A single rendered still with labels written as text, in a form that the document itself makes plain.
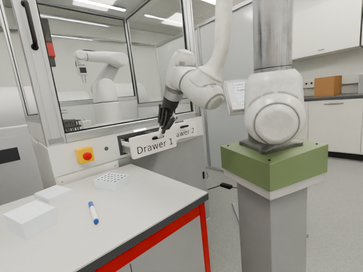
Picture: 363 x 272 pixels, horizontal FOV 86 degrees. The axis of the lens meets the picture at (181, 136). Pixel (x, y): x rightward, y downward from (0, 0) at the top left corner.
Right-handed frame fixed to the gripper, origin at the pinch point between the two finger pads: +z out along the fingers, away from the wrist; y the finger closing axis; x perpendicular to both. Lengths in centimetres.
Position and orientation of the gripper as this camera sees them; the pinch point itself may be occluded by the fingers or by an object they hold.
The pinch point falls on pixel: (161, 131)
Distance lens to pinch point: 101.4
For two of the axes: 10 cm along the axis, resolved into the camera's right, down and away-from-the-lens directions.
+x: -7.4, 2.0, -6.4
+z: -2.9, 7.6, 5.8
